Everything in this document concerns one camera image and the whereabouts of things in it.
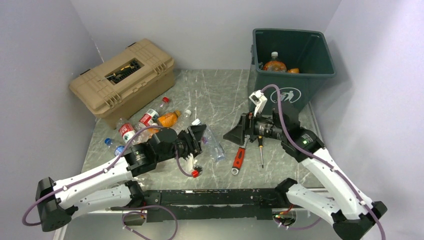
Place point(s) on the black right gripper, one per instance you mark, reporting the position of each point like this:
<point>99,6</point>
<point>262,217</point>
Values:
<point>236,134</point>

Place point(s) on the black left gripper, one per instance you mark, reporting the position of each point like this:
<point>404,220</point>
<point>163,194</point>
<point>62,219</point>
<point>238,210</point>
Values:
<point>191,146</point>

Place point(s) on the crushed clear blue label bottle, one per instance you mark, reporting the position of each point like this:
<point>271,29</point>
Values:
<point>213,145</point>

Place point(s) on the clear white cap bottle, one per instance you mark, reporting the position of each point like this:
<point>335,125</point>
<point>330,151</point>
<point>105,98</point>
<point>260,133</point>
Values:
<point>186,116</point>

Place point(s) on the orange juice bottle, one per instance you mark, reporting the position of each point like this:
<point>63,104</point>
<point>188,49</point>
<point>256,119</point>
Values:
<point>169,119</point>

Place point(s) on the red cap clear bottle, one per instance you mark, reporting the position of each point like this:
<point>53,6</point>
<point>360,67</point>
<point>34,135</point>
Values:
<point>152,114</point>

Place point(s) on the crushed orange label jug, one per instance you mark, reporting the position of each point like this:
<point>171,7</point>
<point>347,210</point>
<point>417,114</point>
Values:
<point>275,64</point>

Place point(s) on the small orange bottle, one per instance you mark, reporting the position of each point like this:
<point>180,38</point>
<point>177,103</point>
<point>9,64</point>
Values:
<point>294,71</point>

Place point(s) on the large orange label bottle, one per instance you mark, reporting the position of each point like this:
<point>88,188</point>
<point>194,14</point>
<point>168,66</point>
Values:
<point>146,134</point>

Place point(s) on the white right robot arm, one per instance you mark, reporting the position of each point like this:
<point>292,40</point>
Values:
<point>349,211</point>

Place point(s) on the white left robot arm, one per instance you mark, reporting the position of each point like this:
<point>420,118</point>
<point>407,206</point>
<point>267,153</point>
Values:
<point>112,183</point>

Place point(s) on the dark green trash bin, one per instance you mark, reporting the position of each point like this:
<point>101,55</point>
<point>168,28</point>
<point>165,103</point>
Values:
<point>305,50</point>

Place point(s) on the yellow black screwdriver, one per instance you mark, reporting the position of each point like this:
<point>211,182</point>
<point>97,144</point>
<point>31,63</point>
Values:
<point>260,145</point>

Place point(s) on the red label clear bottle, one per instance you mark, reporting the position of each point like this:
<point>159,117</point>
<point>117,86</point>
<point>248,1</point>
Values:
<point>126,131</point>

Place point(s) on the tan plastic toolbox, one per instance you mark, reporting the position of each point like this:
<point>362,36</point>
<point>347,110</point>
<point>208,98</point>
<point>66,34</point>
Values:
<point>121,86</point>

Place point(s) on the small blue label bottle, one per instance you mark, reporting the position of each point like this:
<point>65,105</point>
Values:
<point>115,147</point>

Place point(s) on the red handled adjustable wrench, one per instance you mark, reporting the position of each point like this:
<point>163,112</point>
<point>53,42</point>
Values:
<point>239,157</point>

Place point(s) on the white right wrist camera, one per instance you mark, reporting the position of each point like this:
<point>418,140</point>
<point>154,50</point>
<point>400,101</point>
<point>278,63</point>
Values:
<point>259,100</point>

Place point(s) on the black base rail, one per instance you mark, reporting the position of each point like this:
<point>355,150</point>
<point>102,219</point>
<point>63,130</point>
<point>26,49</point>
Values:
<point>204,204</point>

